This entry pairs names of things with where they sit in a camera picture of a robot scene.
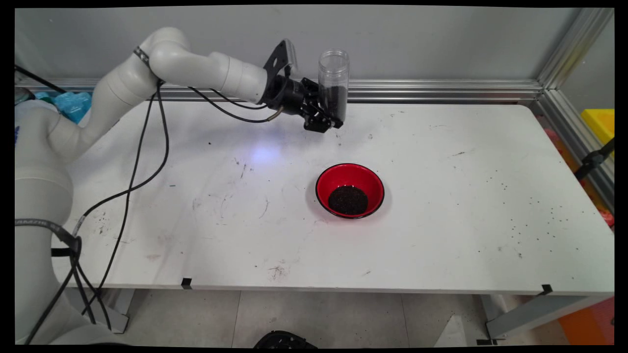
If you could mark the long horizontal aluminium frame rail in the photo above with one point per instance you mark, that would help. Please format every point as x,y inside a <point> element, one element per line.
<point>417,90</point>

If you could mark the red bowl with black rim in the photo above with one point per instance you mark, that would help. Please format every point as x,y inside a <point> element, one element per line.
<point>333,176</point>

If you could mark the small black tape marker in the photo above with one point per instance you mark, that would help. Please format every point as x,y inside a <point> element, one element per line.
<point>546,289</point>
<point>186,283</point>

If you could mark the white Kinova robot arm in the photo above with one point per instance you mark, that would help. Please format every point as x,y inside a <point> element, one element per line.
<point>196,61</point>

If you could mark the grey metal table leg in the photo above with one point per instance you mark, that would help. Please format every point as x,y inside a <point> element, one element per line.
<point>539,311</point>
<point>117,309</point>

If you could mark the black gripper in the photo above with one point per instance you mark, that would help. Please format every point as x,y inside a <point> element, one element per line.
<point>287,95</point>

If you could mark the black round floor object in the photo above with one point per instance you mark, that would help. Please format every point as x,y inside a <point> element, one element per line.
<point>284,340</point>

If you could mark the yellow plastic box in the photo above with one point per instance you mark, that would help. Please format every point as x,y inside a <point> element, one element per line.
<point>601,122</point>

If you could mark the blue plastic bag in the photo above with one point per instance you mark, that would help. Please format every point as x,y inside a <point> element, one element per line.
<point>73,105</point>

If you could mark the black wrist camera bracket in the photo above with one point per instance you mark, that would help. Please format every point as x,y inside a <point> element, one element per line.
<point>277,59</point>

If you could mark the upright aluminium frame post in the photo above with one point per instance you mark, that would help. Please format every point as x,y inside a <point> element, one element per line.
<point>574,46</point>

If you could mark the short aluminium frame rail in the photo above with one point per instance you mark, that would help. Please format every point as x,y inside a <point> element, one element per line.
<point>569,132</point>

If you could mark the orange plastic box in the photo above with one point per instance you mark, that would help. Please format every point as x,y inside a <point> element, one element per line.
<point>588,323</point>

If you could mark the clear plastic jar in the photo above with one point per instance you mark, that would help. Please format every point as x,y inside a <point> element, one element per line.
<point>333,68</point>

